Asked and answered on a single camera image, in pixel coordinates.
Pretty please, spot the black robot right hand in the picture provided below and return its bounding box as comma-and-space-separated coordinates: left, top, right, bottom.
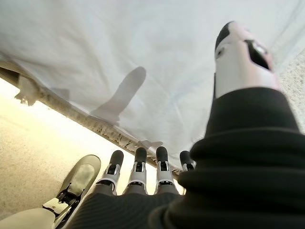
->
64, 21, 305, 229

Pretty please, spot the olive robot right foot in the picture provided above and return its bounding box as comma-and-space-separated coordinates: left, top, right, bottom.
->
56, 154, 102, 201

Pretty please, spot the silver robot right leg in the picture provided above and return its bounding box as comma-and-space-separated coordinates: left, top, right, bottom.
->
0, 188, 81, 229

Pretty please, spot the thin white top sheet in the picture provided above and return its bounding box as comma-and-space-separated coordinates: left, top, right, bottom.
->
0, 0, 305, 172

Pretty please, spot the beige bedspread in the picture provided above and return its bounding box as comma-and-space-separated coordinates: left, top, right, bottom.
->
0, 47, 305, 178

